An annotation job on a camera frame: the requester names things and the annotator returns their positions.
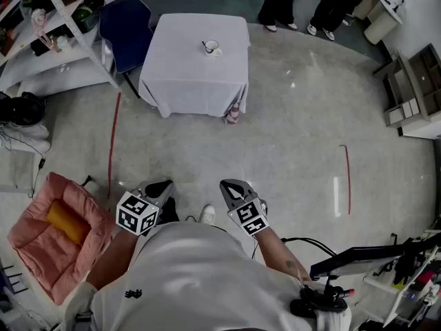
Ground person's right forearm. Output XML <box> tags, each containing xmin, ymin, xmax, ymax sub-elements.
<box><xmin>254</xmin><ymin>225</ymin><xmax>314</xmax><ymax>283</ymax></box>

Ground blue chair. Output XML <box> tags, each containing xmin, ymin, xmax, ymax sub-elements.
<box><xmin>99</xmin><ymin>0</ymin><xmax>154</xmax><ymax>99</ymax></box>

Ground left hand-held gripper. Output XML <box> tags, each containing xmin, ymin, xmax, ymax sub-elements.
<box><xmin>116</xmin><ymin>179</ymin><xmax>174</xmax><ymax>237</ymax></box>

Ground green round ball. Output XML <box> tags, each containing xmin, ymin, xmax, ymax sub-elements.
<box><xmin>72</xmin><ymin>6</ymin><xmax>94</xmax><ymax>24</ymax></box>

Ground pink cushioned seat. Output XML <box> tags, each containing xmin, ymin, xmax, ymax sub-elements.
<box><xmin>7</xmin><ymin>171</ymin><xmax>117</xmax><ymax>306</ymax></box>

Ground person's black trousers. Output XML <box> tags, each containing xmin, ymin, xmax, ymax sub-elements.
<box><xmin>157</xmin><ymin>197</ymin><xmax>181</xmax><ymax>225</ymax></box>

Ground person's white shirt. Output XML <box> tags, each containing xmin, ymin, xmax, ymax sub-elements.
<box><xmin>63</xmin><ymin>221</ymin><xmax>353</xmax><ymax>331</ymax></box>

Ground person's right white shoe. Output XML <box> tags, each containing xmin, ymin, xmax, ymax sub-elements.
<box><xmin>199</xmin><ymin>203</ymin><xmax>216</xmax><ymax>225</ymax></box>

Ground white round side table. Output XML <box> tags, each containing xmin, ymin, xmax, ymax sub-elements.
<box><xmin>352</xmin><ymin>0</ymin><xmax>404</xmax><ymax>45</ymax></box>

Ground orange cylinder pillow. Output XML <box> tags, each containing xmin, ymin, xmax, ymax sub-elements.
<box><xmin>45</xmin><ymin>199</ymin><xmax>92</xmax><ymax>245</ymax></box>

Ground cluttered white equipment rack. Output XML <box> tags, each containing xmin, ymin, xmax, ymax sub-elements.
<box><xmin>362</xmin><ymin>245</ymin><xmax>441</xmax><ymax>328</ymax></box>

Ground grey compartment cabinet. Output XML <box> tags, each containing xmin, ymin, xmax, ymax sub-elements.
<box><xmin>372</xmin><ymin>43</ymin><xmax>441</xmax><ymax>138</ymax></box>

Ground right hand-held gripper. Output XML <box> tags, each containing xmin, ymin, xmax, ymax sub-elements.
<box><xmin>219</xmin><ymin>179</ymin><xmax>270</xmax><ymax>237</ymax></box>

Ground person's left forearm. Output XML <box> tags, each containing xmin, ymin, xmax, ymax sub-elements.
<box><xmin>85</xmin><ymin>228</ymin><xmax>139</xmax><ymax>291</ymax></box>

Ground white metal shelf rack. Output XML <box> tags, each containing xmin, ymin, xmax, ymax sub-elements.
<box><xmin>0</xmin><ymin>0</ymin><xmax>120</xmax><ymax>97</ymax></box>

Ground white enamel cup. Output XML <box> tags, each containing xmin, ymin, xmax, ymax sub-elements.
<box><xmin>203</xmin><ymin>39</ymin><xmax>223</xmax><ymax>59</ymax></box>

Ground black shoulder-mounted device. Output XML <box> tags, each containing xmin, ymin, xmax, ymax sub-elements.
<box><xmin>289</xmin><ymin>283</ymin><xmax>356</xmax><ymax>321</ymax></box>

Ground pink toy figure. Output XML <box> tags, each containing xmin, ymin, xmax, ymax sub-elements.
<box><xmin>30</xmin><ymin>8</ymin><xmax>53</xmax><ymax>50</ymax></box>

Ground table with white cloth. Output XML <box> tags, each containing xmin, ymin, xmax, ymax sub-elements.
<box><xmin>138</xmin><ymin>12</ymin><xmax>251</xmax><ymax>119</ymax></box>

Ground black cable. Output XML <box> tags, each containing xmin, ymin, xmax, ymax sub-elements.
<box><xmin>251</xmin><ymin>236</ymin><xmax>338</xmax><ymax>259</ymax></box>

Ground black monitor on arm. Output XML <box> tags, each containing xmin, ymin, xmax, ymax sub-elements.
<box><xmin>309</xmin><ymin>232</ymin><xmax>441</xmax><ymax>282</ymax></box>

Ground short red floor tape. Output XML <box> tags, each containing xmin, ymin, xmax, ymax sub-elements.
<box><xmin>338</xmin><ymin>144</ymin><xmax>352</xmax><ymax>216</ymax></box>

